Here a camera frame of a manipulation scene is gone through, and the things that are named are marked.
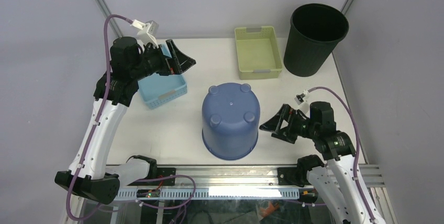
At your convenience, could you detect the orange object under table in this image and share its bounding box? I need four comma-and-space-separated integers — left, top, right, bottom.
257, 200, 280, 218

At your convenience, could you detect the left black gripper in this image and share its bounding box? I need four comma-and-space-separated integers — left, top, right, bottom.
130, 39, 195, 80

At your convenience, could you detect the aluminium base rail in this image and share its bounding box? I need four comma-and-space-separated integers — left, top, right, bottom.
125, 164, 385, 189

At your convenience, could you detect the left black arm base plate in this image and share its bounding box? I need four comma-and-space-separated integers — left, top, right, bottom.
129, 167, 176, 187

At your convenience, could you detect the black plastic bucket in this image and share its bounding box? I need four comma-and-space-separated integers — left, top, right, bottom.
283, 3, 349, 77

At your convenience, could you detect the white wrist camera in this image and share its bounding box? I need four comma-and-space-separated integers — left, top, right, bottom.
294, 90, 309, 109
130, 19, 159, 48

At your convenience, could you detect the light blue plastic basket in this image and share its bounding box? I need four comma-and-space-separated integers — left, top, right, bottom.
138, 43, 188, 110

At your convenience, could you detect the left corner aluminium post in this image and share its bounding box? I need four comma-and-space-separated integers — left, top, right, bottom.
94, 0, 124, 37

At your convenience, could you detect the white slotted cable duct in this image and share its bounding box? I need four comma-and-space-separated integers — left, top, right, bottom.
114, 186, 299, 201

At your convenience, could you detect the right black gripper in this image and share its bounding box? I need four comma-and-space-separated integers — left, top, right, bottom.
259, 104, 318, 144

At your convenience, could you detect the large blue plastic bucket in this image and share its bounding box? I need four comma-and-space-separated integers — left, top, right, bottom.
202, 83, 260, 161

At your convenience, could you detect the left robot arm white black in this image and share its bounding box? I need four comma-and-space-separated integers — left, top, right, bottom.
54, 37, 196, 205

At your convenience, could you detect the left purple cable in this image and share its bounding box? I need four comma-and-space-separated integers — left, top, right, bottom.
65, 14, 134, 222

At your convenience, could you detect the light green plastic basket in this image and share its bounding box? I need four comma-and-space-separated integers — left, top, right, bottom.
234, 26, 283, 80

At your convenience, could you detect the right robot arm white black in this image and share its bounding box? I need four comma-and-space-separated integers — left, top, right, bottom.
259, 102, 385, 223

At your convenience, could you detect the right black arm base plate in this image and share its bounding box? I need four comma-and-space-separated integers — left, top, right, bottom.
277, 166, 307, 187

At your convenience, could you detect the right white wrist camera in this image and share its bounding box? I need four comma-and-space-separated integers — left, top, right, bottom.
294, 90, 309, 109

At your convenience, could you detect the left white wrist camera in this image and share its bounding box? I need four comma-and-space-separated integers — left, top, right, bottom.
130, 19, 159, 48

